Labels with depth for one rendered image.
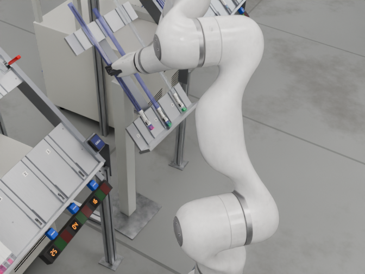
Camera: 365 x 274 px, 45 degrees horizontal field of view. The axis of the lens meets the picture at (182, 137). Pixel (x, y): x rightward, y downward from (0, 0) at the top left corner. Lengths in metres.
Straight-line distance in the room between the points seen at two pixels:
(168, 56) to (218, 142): 0.20
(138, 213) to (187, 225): 1.39
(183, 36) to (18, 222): 0.80
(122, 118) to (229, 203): 0.95
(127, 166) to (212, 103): 1.15
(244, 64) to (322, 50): 2.87
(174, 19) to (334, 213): 1.81
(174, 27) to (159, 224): 1.53
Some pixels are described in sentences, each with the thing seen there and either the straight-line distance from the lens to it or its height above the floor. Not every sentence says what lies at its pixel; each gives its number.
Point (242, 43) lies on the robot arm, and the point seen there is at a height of 1.40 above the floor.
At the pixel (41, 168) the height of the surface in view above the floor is 0.81.
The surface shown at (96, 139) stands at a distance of 1.54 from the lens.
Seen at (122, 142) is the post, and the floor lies 0.53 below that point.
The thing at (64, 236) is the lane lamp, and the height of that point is 0.66.
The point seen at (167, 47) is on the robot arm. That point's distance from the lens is 0.87.
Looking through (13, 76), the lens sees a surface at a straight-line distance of 1.55.
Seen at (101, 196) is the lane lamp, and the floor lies 0.66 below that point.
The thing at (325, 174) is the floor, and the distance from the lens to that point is 2.69.
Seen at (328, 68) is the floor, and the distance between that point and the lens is 3.56.
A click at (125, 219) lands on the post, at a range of 2.29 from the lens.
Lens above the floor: 1.86
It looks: 44 degrees down
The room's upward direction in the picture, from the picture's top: 5 degrees clockwise
